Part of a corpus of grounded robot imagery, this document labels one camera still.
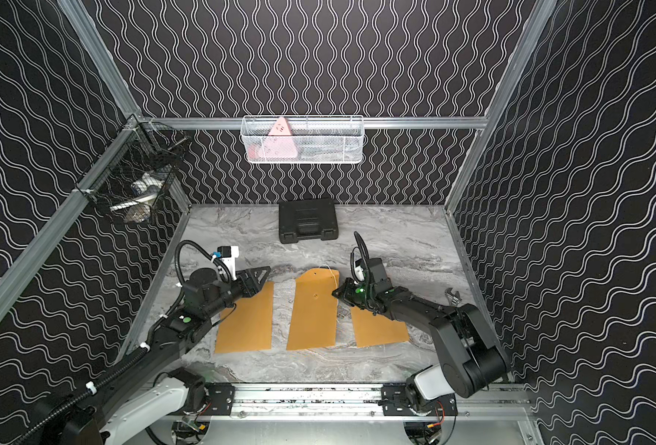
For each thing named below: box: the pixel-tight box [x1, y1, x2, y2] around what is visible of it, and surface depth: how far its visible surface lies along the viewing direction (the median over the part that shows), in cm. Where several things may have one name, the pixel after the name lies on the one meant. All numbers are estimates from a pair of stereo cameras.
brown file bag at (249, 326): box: [214, 280, 275, 354], surface depth 87 cm
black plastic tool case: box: [278, 200, 339, 244], surface depth 110 cm
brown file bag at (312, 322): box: [287, 267, 341, 351], surface depth 92 cm
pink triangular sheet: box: [247, 116, 298, 160], surface depth 92 cm
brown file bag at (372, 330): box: [350, 305, 410, 348], surface depth 89 cm
